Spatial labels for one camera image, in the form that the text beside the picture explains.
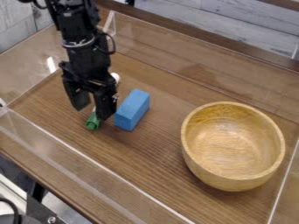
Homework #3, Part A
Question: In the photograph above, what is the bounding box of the black cable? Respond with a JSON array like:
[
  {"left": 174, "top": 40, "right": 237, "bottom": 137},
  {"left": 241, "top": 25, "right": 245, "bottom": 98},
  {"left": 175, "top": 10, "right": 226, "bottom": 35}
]
[{"left": 0, "top": 199, "right": 22, "bottom": 224}]

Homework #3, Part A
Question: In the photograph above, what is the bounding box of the blue foam block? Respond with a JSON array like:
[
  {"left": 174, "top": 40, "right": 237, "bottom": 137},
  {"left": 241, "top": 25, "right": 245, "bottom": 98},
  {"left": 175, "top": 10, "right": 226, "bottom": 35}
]
[{"left": 115, "top": 89, "right": 150, "bottom": 131}]

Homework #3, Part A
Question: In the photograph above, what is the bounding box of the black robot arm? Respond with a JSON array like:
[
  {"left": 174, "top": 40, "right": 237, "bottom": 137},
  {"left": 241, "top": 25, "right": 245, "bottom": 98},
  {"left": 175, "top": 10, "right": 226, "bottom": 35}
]
[{"left": 18, "top": 0, "right": 118, "bottom": 120}]

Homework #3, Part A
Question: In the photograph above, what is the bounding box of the clear acrylic tray wall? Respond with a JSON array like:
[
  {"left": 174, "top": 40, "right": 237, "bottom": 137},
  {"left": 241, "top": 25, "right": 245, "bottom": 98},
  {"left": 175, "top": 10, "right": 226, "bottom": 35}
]
[{"left": 0, "top": 10, "right": 299, "bottom": 224}]

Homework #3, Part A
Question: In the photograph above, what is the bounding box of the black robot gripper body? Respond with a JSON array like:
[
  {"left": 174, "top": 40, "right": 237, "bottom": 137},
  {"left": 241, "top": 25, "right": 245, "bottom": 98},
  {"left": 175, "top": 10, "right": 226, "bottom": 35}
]
[{"left": 61, "top": 40, "right": 118, "bottom": 96}]

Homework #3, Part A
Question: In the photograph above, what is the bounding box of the black metal table bracket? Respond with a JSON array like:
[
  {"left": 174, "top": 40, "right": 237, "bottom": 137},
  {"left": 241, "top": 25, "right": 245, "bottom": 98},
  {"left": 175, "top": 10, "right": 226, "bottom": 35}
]
[{"left": 26, "top": 181, "right": 69, "bottom": 224}]

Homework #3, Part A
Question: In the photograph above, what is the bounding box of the brown wooden bowl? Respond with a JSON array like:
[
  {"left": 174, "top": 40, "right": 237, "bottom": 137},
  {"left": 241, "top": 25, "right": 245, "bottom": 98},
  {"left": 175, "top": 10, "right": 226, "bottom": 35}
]
[{"left": 182, "top": 101, "right": 286, "bottom": 192}]

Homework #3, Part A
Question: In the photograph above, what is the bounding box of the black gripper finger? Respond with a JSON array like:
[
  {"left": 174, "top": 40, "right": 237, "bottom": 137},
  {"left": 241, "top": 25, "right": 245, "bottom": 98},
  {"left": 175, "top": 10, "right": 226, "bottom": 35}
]
[
  {"left": 94, "top": 86, "right": 118, "bottom": 120},
  {"left": 63, "top": 80, "right": 90, "bottom": 111}
]

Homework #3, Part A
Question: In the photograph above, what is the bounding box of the green dry erase marker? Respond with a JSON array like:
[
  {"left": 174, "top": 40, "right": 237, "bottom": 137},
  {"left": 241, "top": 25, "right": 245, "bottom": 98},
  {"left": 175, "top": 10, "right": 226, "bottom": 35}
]
[{"left": 86, "top": 72, "right": 122, "bottom": 132}]

